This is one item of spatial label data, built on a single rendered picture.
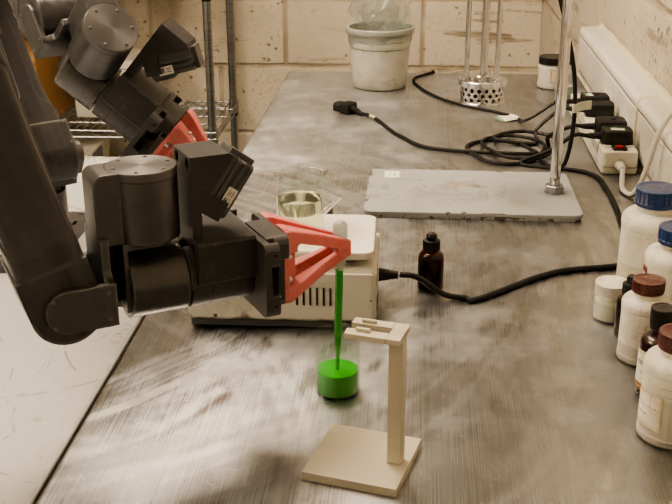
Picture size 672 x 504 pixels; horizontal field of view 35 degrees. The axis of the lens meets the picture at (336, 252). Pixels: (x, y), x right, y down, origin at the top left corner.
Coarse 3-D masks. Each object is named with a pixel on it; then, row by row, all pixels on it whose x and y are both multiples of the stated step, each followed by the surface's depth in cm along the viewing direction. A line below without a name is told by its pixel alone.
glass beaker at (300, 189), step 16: (288, 176) 112; (304, 176) 113; (320, 176) 112; (288, 192) 109; (304, 192) 108; (320, 192) 110; (288, 208) 109; (304, 208) 109; (320, 208) 110; (320, 224) 111
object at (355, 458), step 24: (360, 336) 82; (384, 336) 81; (336, 432) 90; (360, 432) 90; (384, 432) 90; (312, 456) 87; (336, 456) 87; (360, 456) 87; (384, 456) 87; (408, 456) 87; (312, 480) 85; (336, 480) 84; (360, 480) 84; (384, 480) 84
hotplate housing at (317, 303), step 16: (352, 272) 109; (368, 272) 109; (384, 272) 117; (320, 288) 109; (352, 288) 109; (368, 288) 109; (208, 304) 111; (224, 304) 111; (240, 304) 110; (288, 304) 110; (304, 304) 110; (320, 304) 110; (352, 304) 110; (368, 304) 110; (192, 320) 112; (208, 320) 112; (224, 320) 112; (240, 320) 111; (256, 320) 111; (272, 320) 111; (288, 320) 111; (304, 320) 111; (320, 320) 111; (352, 320) 110
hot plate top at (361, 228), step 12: (324, 216) 118; (336, 216) 118; (348, 216) 118; (360, 216) 118; (372, 216) 118; (324, 228) 115; (348, 228) 115; (360, 228) 115; (372, 228) 115; (360, 240) 111; (372, 240) 111; (300, 252) 108; (360, 252) 108; (372, 252) 109
